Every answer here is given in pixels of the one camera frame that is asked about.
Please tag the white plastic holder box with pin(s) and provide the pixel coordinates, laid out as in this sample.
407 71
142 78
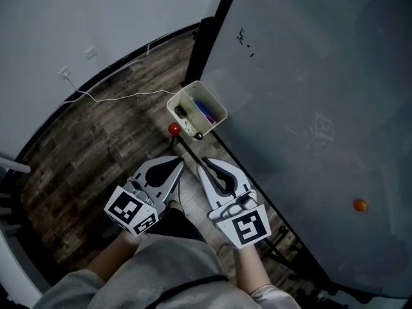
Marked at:
188 129

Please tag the grey whiteboard with black frame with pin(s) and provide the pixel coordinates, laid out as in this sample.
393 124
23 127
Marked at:
322 108

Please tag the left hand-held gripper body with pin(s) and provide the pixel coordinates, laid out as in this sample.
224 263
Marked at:
128 209

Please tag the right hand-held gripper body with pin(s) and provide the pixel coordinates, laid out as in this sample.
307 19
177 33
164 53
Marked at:
244 225

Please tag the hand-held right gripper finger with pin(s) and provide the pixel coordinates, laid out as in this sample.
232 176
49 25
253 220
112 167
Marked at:
209 188
238 175

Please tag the blue whiteboard marker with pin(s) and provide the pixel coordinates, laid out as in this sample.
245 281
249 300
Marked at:
202 107

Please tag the white furniture piece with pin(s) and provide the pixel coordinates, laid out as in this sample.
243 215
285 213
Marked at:
13 237

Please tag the purple whiteboard marker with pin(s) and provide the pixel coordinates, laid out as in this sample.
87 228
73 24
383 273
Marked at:
210 118

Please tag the white wall socket with plug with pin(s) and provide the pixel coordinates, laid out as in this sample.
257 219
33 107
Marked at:
65 73

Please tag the white blank wall plate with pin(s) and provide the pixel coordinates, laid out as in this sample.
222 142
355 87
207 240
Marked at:
91 52

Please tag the person's right forearm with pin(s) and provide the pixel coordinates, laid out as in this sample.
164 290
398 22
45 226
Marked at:
249 269

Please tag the orange round magnet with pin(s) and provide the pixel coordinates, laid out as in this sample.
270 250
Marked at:
360 205

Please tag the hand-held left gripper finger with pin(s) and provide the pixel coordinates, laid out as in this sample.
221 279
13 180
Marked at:
146 167
169 185

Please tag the person's left forearm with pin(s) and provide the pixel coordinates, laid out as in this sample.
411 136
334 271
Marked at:
112 256

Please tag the person's black trouser leg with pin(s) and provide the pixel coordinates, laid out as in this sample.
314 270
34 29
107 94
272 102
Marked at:
177 224

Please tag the black whiteboard marker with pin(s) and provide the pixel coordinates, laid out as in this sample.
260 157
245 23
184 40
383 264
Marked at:
181 111

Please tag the black thin rod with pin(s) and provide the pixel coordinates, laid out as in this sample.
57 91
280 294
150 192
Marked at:
191 151

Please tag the person's grey top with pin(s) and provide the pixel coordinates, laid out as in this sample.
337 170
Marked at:
154 269

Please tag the black whiteboard stand post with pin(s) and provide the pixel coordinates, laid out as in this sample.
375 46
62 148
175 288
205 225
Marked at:
199 50

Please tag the black round knob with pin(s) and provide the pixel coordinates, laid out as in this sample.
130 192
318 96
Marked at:
199 136

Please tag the red round knob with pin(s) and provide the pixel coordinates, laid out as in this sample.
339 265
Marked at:
175 129

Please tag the person's shoe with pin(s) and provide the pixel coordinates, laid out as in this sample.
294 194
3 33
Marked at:
175 204

